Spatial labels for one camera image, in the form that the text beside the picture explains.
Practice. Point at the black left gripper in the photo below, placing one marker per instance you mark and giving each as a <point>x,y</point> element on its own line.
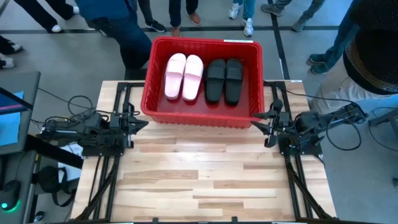
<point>119,127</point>

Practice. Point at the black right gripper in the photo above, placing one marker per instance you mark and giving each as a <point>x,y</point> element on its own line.
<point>286,124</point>

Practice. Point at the black foam slide sandal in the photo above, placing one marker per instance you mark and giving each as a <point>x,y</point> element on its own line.
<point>234,81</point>
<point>214,81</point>

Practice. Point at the pink foam slide sandal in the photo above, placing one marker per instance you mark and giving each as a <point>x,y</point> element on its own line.
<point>193,77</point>
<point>174,77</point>

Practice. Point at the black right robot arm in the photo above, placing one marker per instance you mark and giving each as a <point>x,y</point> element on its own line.
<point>314,124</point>

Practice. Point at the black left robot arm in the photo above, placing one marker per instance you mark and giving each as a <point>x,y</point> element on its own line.
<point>71,130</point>

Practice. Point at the red plastic bin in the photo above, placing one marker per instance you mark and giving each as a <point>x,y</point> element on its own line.
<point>199,112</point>

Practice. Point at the person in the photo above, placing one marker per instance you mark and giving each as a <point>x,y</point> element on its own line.
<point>298,15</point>
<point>40,12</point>
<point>7,59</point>
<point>245,15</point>
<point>335,91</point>
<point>124,37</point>
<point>180,12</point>
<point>373,62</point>
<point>152,18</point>

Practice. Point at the white paper sheet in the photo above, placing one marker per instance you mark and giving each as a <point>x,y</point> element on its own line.
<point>74,174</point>

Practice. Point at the black beam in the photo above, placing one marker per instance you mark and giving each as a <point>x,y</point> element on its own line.
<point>53,151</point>

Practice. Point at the grey monitor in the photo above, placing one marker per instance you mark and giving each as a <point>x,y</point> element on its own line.
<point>28,93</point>

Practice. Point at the grey desk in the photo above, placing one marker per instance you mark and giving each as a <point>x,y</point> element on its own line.
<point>18,168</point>

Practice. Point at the black computer mouse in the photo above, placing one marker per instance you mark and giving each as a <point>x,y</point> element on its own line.
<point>9,194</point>

